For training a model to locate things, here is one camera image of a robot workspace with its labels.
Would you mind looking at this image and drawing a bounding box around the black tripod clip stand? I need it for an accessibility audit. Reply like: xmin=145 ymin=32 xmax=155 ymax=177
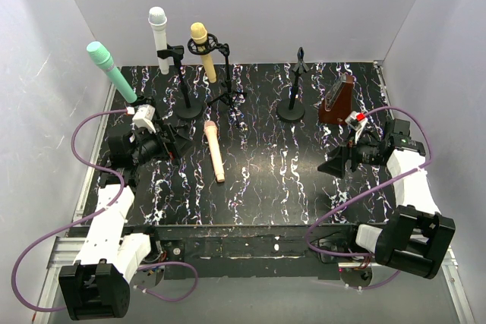
xmin=132 ymin=95 xmax=191 ymax=150

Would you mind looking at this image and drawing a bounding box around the pink microphone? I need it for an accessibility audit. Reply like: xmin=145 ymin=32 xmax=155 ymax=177
xmin=204 ymin=121 xmax=225 ymax=183

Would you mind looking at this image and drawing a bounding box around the black round base holder stand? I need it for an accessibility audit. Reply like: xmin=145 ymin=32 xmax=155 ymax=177
xmin=156 ymin=45 xmax=203 ymax=121

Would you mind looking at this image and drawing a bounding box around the black round base clip stand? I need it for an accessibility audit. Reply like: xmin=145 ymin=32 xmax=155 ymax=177
xmin=276 ymin=47 xmax=309 ymax=122

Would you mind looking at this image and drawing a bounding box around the black tripod shock mount stand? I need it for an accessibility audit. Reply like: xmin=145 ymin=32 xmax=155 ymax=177
xmin=187 ymin=33 xmax=247 ymax=128

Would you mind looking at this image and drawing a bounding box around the green microphone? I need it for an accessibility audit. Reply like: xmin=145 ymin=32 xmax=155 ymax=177
xmin=86 ymin=41 xmax=137 ymax=103

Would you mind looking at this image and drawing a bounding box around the large yellow microphone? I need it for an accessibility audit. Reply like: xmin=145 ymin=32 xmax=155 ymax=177
xmin=190 ymin=22 xmax=216 ymax=83

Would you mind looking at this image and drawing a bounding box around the white microphone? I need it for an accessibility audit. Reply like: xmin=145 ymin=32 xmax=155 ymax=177
xmin=148 ymin=6 xmax=169 ymax=75

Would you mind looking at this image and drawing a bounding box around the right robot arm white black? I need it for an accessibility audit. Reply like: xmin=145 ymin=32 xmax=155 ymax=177
xmin=317 ymin=115 xmax=456 ymax=279

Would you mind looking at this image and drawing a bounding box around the brown box in holder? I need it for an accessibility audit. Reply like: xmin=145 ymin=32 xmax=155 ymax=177
xmin=318 ymin=74 xmax=354 ymax=125

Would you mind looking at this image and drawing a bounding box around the black front mounting base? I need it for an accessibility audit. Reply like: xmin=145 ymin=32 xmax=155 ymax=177
xmin=68 ymin=223 xmax=434 ymax=281

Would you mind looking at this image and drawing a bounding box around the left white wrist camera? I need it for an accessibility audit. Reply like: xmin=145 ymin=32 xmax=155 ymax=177
xmin=127 ymin=104 xmax=156 ymax=134

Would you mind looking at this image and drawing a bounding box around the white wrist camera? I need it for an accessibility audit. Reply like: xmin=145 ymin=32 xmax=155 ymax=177
xmin=127 ymin=104 xmax=156 ymax=134
xmin=345 ymin=111 xmax=368 ymax=143

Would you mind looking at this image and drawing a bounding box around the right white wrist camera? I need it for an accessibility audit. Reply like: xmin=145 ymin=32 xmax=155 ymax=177
xmin=345 ymin=111 xmax=368 ymax=143

